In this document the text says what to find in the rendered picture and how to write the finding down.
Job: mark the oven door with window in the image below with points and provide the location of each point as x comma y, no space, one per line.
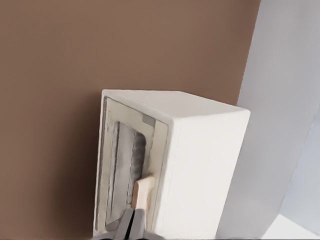
125,155

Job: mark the white oven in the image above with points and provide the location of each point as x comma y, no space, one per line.
205,162

